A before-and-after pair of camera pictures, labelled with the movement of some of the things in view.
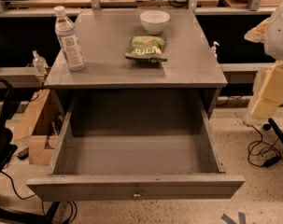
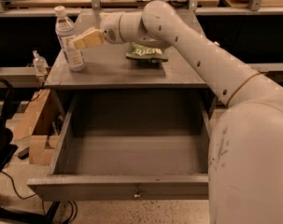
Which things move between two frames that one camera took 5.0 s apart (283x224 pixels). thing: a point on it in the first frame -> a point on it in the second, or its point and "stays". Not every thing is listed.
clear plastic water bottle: [68, 36] stays
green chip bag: [148, 48] stays
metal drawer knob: [136, 192] stays
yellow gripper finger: [257, 34] -> [109, 24]
